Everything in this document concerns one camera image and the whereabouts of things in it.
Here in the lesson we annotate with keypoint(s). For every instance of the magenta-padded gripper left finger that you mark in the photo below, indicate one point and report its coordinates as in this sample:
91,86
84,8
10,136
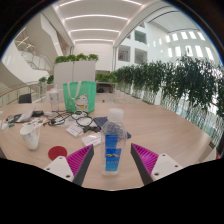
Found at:
68,166

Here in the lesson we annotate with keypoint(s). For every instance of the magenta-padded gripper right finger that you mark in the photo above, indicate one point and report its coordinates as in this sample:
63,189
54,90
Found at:
156,165

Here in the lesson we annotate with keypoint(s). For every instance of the clear blue-labelled water bottle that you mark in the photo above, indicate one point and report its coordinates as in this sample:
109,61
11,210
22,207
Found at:
113,146

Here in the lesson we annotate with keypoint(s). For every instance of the flat round red coaster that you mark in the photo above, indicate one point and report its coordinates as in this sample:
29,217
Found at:
57,152

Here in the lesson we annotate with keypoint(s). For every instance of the small white box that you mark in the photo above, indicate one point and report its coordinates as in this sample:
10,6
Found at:
91,139

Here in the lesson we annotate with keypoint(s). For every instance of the white printed card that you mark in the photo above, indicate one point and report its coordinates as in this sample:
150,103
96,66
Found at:
74,130

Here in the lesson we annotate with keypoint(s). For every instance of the white ceramic mug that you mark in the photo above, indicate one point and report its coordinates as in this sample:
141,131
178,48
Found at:
29,136

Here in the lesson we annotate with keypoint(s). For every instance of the colourful sticker sheet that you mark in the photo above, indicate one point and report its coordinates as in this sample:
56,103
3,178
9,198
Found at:
36,122

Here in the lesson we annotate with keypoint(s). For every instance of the black power adapter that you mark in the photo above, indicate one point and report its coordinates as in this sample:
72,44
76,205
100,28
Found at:
37,113

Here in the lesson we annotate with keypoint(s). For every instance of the open notebook with papers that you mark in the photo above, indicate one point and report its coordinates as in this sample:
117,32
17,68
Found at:
26,115

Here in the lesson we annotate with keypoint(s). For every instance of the clear tumbler with white lid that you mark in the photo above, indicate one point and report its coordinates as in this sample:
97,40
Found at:
54,100

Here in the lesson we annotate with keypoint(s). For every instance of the green tote bag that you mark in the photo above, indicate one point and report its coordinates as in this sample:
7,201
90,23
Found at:
80,96

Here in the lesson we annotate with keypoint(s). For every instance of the black chair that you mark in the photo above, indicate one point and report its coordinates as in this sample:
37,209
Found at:
25,98

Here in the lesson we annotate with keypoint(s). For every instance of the row of green plants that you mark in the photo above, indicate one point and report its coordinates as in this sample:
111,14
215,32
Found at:
173,83

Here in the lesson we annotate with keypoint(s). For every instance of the white cabinet topped with plants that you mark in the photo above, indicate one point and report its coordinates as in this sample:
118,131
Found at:
75,71

